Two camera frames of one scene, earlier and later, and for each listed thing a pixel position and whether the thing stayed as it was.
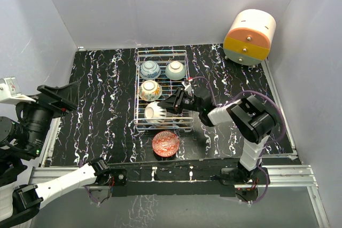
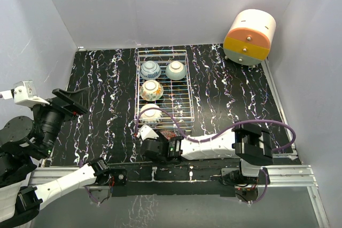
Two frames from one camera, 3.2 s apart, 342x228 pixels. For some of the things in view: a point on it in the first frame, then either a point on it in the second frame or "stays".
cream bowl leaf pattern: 150,91 stays
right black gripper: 173,103 -> 161,138
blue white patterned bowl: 149,70 stays
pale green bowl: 175,70 stays
